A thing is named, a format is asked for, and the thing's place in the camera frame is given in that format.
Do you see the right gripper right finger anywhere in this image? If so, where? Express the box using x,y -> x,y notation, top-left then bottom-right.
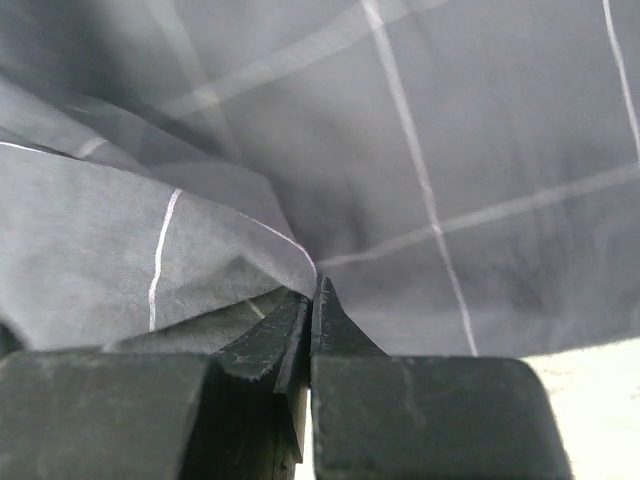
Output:
310,277 -> 572,479

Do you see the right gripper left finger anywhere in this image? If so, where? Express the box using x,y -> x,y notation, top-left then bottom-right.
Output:
1,292 -> 310,479

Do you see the dark grey checked pillowcase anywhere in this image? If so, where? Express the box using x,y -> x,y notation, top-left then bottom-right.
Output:
1,1 -> 639,357

